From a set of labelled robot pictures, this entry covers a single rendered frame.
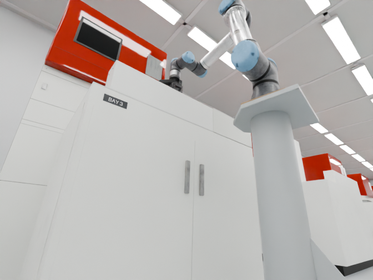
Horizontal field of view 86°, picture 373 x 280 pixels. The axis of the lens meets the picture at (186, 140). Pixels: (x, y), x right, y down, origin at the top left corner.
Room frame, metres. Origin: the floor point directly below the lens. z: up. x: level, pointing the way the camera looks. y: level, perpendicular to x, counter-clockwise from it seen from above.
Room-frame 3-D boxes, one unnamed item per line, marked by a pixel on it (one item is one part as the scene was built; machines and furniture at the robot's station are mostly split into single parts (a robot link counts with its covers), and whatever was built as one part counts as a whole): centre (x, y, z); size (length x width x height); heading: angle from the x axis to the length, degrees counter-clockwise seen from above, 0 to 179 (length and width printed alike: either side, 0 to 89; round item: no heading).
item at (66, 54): (1.46, 0.76, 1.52); 0.81 x 0.75 x 0.60; 128
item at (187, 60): (1.03, 0.02, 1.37); 0.11 x 0.11 x 0.08; 42
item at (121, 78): (0.82, 0.11, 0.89); 0.55 x 0.09 x 0.14; 128
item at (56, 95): (1.21, 0.57, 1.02); 0.81 x 0.03 x 0.40; 128
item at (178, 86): (1.10, 0.09, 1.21); 0.09 x 0.08 x 0.12; 124
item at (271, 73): (0.76, -0.36, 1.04); 0.13 x 0.12 x 0.14; 132
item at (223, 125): (1.31, -0.09, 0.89); 0.62 x 0.35 x 0.14; 38
